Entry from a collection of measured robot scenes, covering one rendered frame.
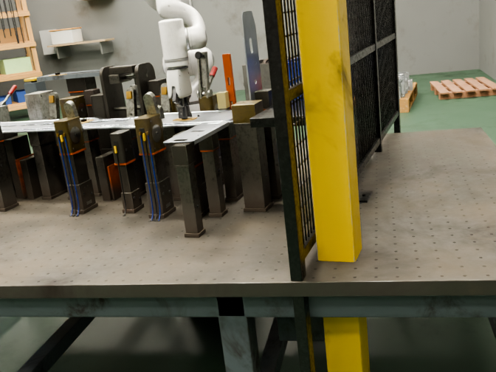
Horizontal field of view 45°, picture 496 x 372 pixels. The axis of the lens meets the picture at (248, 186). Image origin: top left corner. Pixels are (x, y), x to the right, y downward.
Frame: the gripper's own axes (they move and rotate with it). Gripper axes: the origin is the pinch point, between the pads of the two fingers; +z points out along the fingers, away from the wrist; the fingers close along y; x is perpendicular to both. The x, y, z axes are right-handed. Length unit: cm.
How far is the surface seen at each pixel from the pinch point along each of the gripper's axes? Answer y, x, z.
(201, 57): -20.8, -0.3, -16.5
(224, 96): -15.7, 9.1, -2.3
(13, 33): -650, -648, -43
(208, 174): 17.1, 14.7, 18.2
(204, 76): -19.8, 0.1, -9.7
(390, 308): 54, 77, 42
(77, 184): 16.1, -39.0, 21.5
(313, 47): 48, 61, -21
